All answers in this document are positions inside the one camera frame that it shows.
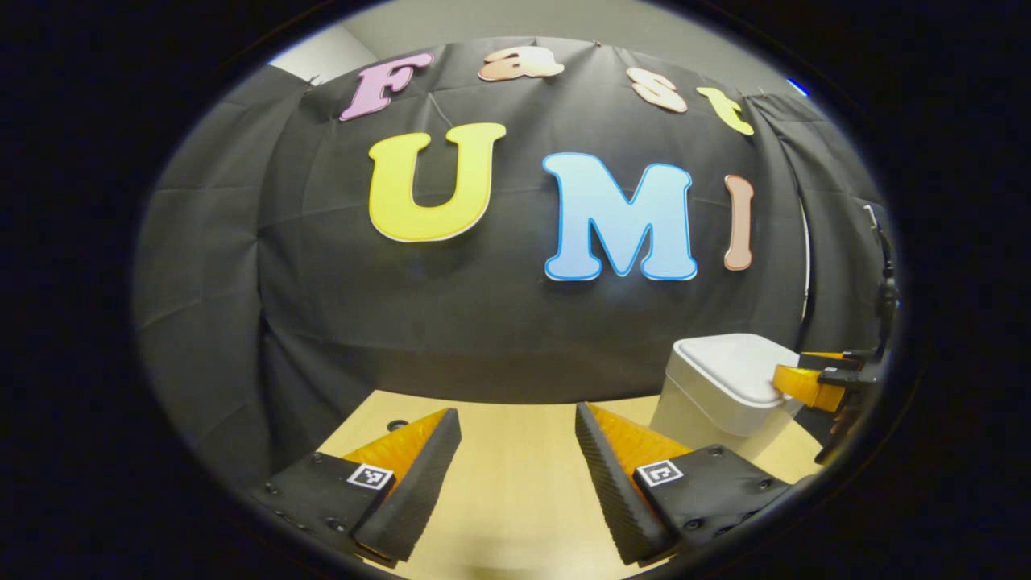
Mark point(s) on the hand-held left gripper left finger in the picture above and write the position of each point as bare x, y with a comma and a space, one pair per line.
419, 491

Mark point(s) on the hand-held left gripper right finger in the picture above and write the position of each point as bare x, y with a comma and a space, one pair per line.
612, 491

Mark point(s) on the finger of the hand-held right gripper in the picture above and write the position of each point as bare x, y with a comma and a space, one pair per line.
826, 355
805, 387

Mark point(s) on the black backdrop cloth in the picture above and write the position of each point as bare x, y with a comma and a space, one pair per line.
451, 322

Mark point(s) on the wooden desktop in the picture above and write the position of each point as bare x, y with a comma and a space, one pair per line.
515, 483

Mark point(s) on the white desktop garbage bin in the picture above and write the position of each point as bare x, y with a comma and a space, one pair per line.
717, 395

